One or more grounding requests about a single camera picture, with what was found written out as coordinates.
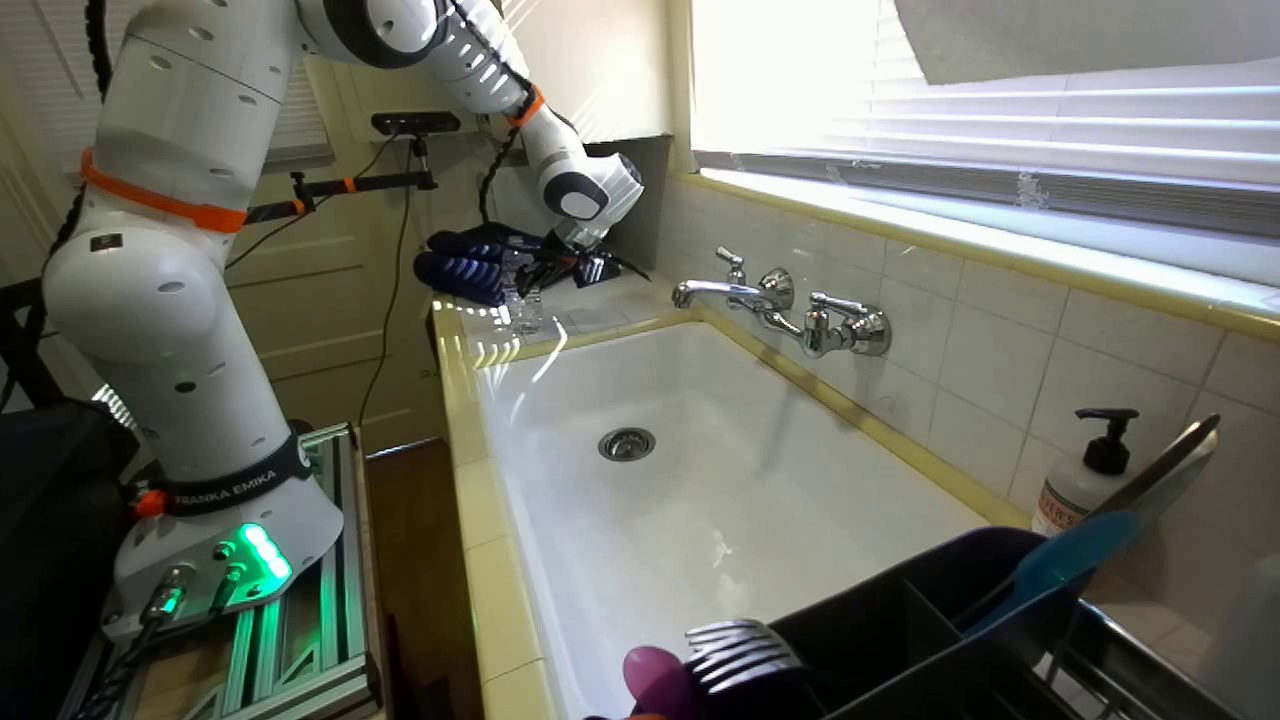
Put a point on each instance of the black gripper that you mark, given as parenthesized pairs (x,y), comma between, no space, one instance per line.
(565,263)

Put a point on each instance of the silver fork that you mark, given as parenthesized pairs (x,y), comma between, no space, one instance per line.
(753,667)
(726,632)

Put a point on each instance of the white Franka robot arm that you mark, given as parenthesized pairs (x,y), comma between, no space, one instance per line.
(174,292)

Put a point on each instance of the dark dish rack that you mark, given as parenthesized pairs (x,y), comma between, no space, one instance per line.
(933,654)

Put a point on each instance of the soap pump bottle orange label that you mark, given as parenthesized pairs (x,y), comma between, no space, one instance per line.
(1073,487)

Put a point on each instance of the blue spatula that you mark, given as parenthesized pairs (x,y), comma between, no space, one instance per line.
(1064,561)

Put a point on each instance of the black tripod boom orange clamps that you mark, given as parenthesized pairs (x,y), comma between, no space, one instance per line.
(321,192)

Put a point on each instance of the chrome wall faucet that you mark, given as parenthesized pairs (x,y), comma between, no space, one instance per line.
(784,314)

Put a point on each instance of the metal sink drain strainer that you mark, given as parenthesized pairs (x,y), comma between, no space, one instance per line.
(626,445)

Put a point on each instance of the black camera bar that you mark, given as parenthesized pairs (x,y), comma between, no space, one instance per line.
(415,120)

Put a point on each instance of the blue black ribbed object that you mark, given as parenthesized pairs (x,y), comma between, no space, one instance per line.
(463,272)

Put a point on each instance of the cream upper cabinet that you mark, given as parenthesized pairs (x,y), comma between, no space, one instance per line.
(600,61)

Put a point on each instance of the aluminium frame robot table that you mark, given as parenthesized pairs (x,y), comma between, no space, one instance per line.
(283,626)

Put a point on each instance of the white window blinds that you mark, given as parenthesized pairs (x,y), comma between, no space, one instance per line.
(1002,93)

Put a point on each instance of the white sink basin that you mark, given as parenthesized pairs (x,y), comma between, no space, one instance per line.
(693,506)

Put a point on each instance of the black bag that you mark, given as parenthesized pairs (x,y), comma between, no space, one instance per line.
(53,561)

